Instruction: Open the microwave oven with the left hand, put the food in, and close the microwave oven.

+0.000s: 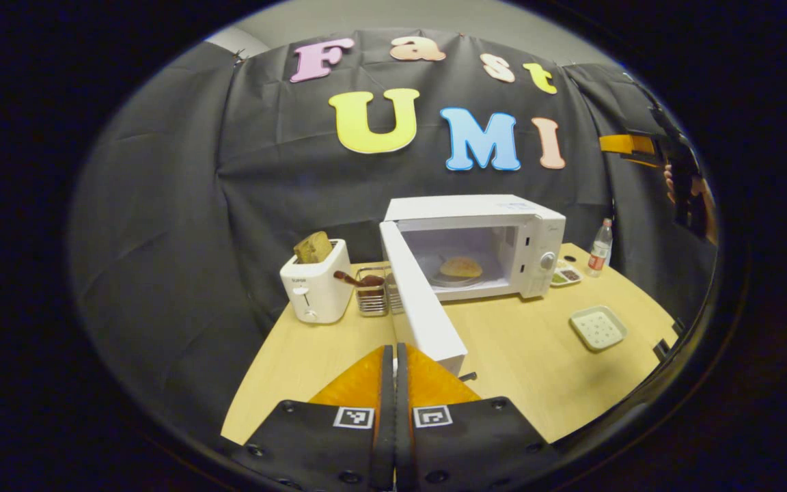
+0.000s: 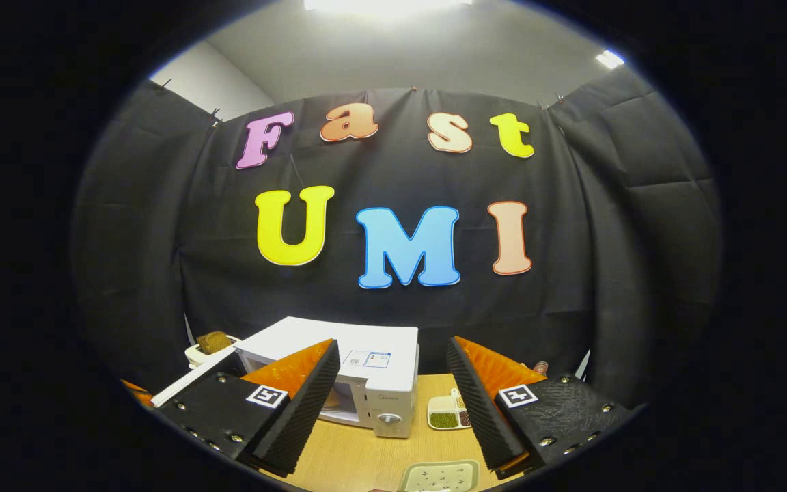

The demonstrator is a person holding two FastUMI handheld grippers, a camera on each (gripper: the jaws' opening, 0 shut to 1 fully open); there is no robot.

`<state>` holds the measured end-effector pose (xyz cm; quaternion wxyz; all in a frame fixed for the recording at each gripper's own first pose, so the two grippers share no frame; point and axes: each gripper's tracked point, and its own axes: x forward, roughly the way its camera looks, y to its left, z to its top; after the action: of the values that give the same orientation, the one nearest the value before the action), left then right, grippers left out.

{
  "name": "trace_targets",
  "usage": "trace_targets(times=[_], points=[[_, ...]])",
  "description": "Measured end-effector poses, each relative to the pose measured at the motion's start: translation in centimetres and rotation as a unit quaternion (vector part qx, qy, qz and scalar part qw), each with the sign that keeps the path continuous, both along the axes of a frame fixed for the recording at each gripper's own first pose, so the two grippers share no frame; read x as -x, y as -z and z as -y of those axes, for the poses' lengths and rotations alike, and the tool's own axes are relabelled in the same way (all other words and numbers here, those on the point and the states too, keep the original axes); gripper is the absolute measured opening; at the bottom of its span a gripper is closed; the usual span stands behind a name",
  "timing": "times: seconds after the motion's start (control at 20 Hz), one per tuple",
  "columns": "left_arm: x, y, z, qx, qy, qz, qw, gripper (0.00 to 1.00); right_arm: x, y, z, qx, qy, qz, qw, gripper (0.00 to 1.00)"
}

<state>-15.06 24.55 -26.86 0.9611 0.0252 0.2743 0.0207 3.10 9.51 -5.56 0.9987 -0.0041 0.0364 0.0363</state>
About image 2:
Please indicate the clear plastic bottle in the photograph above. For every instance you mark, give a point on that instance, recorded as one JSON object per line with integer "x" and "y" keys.
{"x": 541, "y": 367}

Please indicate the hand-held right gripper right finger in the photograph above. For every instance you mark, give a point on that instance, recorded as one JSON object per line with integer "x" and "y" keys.
{"x": 482, "y": 410}

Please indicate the white compartment tray with beans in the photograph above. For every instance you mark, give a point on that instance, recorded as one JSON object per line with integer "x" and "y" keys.
{"x": 445, "y": 413}

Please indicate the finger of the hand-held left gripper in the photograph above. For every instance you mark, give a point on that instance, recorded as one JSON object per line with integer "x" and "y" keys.
{"x": 137, "y": 394}

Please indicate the large ceiling light panel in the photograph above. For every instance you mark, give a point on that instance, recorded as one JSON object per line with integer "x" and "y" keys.
{"x": 387, "y": 5}

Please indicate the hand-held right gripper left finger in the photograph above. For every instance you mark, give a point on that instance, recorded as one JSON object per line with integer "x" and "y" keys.
{"x": 301, "y": 410}

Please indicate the black backdrop cloth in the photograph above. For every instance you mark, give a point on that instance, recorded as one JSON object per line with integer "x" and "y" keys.
{"x": 400, "y": 301}

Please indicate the brown bread slice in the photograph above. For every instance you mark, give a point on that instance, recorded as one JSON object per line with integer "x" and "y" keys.
{"x": 213, "y": 342}

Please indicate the white toaster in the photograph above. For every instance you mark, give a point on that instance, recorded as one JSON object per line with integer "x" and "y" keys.
{"x": 192, "y": 355}

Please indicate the small ceiling light panel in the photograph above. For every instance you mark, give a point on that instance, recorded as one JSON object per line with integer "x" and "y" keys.
{"x": 609, "y": 59}

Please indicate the cream dotted square plate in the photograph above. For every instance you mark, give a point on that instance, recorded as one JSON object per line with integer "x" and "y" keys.
{"x": 441, "y": 476}

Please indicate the white microwave oven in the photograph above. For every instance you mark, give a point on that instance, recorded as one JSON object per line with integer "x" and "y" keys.
{"x": 380, "y": 342}

